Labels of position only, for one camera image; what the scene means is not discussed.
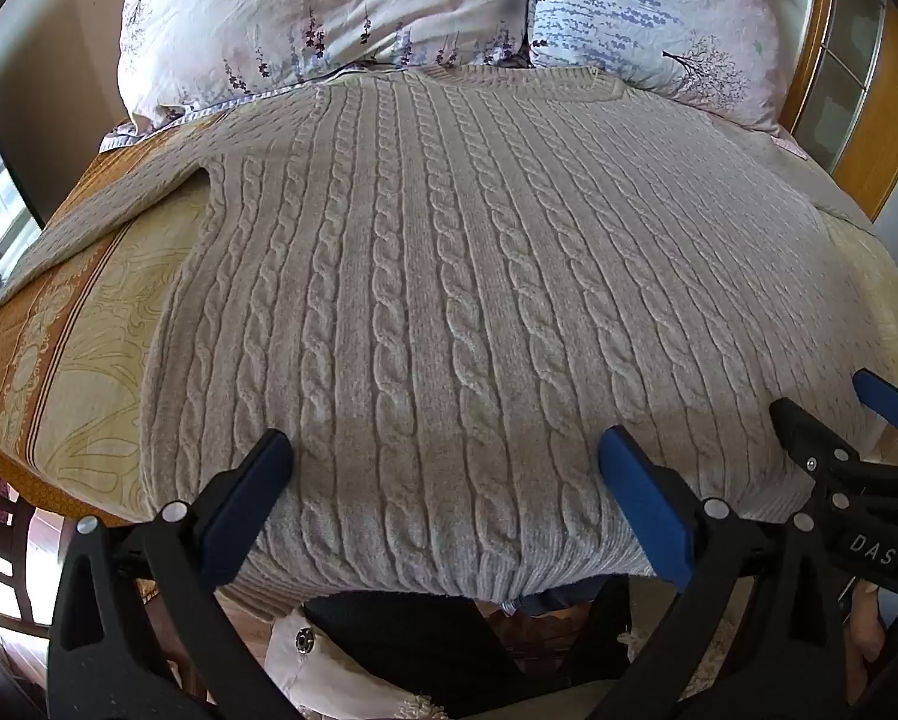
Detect yellow orange patterned bed sheet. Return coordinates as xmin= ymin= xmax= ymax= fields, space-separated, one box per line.
xmin=0 ymin=120 xmax=898 ymax=541

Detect black pants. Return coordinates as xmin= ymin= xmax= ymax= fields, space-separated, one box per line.
xmin=302 ymin=576 xmax=633 ymax=702

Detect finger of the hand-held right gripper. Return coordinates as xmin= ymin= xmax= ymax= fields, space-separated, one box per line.
xmin=852 ymin=369 xmax=898 ymax=466
xmin=768 ymin=397 xmax=862 ymax=488

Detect white garment with snap button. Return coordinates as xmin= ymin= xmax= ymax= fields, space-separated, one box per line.
xmin=263 ymin=604 xmax=453 ymax=720

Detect person's right hand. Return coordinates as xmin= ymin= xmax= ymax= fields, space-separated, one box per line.
xmin=848 ymin=585 xmax=894 ymax=691

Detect wooden headboard with glass panel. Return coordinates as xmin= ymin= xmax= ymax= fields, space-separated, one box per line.
xmin=774 ymin=0 xmax=898 ymax=224

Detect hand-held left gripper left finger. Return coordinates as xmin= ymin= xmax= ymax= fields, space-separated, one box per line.
xmin=47 ymin=429 xmax=300 ymax=720

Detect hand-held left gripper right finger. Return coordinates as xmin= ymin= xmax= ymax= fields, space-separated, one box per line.
xmin=597 ymin=425 xmax=849 ymax=720

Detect beige cable-knit sweater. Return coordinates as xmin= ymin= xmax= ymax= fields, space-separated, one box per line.
xmin=0 ymin=66 xmax=881 ymax=620

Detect wooden chair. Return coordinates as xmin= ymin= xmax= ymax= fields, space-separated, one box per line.
xmin=0 ymin=461 xmax=71 ymax=635

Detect floral pillow with tree print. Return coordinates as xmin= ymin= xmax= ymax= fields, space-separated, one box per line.
xmin=527 ymin=0 xmax=810 ymax=158

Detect pink floral pillow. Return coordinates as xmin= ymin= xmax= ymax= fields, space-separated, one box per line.
xmin=111 ymin=0 xmax=541 ymax=140

